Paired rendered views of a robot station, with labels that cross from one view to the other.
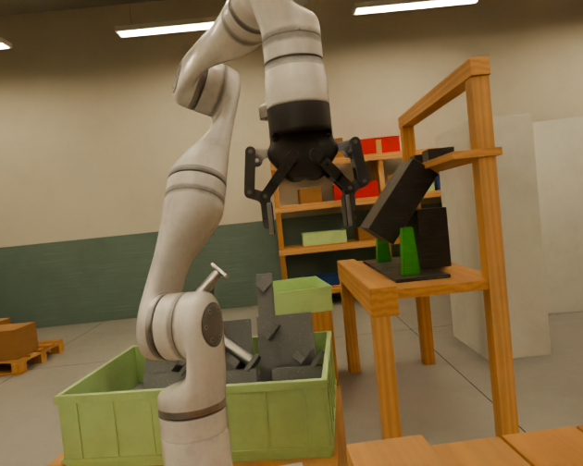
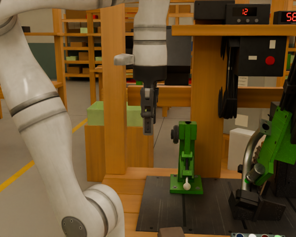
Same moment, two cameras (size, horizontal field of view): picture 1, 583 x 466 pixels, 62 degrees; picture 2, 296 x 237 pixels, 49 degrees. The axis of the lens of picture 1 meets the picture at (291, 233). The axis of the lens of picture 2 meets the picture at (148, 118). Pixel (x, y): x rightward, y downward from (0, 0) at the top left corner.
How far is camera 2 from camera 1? 0.86 m
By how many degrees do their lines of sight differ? 81
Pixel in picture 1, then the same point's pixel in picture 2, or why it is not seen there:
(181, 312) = (116, 200)
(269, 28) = (160, 22)
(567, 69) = not seen: outside the picture
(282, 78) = (164, 52)
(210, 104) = (6, 29)
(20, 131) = not seen: outside the picture
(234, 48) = (89, 7)
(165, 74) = not seen: outside the picture
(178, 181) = (55, 107)
